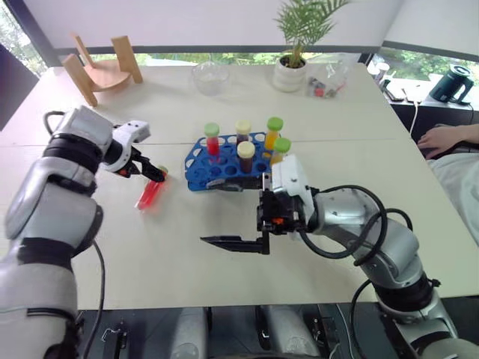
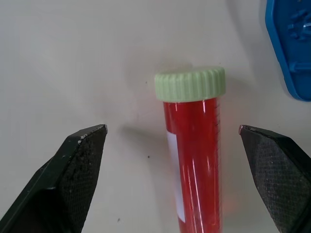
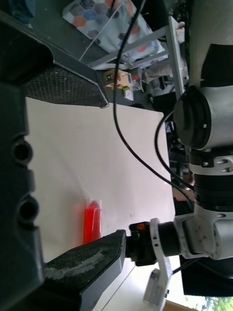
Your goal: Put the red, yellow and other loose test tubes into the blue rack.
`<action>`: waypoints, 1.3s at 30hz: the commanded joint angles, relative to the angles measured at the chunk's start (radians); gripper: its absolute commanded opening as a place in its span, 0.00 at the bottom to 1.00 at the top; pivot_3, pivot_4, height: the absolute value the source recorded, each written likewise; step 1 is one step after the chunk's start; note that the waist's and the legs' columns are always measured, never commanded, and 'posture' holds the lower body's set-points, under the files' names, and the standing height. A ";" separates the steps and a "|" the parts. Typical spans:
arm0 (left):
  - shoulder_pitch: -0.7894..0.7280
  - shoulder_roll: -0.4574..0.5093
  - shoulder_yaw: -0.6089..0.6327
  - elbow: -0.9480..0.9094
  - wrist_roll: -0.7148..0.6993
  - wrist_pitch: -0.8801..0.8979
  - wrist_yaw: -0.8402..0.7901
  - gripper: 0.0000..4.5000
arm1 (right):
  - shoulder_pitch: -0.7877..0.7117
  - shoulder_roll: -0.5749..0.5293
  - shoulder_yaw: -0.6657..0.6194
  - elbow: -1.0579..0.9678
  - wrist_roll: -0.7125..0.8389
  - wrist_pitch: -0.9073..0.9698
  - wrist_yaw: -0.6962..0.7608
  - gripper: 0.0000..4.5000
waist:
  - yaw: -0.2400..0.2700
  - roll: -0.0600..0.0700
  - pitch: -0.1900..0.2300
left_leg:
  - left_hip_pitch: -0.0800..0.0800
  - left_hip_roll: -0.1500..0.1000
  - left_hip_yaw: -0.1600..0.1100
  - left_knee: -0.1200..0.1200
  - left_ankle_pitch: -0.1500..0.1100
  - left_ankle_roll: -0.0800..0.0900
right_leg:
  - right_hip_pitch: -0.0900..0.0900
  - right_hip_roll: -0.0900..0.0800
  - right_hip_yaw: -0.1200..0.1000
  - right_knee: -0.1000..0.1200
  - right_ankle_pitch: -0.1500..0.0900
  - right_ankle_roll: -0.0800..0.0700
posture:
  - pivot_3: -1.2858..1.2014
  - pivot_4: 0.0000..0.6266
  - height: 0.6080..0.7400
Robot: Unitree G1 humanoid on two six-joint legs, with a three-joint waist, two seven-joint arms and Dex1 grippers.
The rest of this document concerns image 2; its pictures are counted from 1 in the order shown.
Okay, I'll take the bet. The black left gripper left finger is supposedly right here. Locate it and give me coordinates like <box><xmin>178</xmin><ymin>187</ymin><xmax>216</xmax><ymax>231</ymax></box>
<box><xmin>0</xmin><ymin>124</ymin><xmax>109</xmax><ymax>233</ymax></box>

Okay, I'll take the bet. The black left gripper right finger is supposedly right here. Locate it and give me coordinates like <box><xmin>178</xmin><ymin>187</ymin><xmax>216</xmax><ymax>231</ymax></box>
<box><xmin>239</xmin><ymin>125</ymin><xmax>311</xmax><ymax>233</ymax></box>

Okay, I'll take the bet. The red test tube green cap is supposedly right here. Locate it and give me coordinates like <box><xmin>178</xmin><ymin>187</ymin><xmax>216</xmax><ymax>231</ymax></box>
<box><xmin>155</xmin><ymin>66</ymin><xmax>226</xmax><ymax>233</ymax></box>

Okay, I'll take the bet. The blue test tube rack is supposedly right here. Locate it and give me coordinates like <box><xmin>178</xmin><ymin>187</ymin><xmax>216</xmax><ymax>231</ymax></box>
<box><xmin>264</xmin><ymin>0</ymin><xmax>311</xmax><ymax>102</ymax></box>

